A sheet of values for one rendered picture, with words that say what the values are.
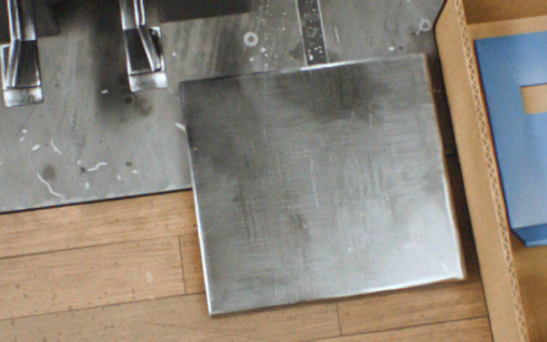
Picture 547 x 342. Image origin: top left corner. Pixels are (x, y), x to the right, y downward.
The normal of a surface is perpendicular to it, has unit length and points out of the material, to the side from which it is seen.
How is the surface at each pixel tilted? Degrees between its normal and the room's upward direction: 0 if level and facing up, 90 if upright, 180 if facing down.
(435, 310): 0
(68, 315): 0
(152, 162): 0
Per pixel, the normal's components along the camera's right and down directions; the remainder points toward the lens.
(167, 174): 0.04, -0.25
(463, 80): -0.99, 0.13
